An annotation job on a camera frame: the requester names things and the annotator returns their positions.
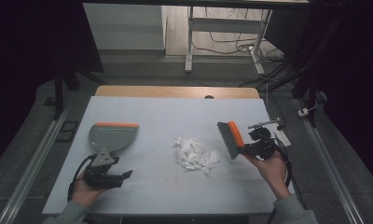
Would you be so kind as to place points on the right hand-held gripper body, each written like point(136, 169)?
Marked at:
point(265, 146)

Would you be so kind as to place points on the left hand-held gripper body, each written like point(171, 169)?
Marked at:
point(100, 171)

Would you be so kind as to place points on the orange brush with grey bristles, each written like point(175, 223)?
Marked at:
point(232, 140)

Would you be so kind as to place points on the grey dustpan with orange edge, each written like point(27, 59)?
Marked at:
point(113, 137)

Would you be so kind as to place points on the group of white tissues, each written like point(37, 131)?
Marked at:
point(195, 155)

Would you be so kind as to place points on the person's right hand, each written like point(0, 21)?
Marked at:
point(271, 171)

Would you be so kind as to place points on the person's left hand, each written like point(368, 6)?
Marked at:
point(85, 193)

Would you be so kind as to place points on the white power strip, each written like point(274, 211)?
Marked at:
point(303, 112)

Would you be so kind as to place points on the white table cover sheet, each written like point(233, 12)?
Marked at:
point(163, 118)

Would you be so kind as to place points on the black tripod stand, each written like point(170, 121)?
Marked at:
point(309, 87)
point(60, 87)

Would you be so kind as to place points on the wooden table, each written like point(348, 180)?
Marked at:
point(175, 92)

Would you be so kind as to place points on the black curtain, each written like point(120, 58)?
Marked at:
point(26, 62)
point(352, 77)

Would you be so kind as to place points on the white cabinet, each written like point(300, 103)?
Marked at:
point(125, 28)

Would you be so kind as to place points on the black floor frame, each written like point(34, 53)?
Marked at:
point(67, 131)

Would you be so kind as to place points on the metal floor rail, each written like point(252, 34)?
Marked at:
point(330, 168)
point(32, 165)

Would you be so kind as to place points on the white metal desk frame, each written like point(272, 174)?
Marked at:
point(225, 25)

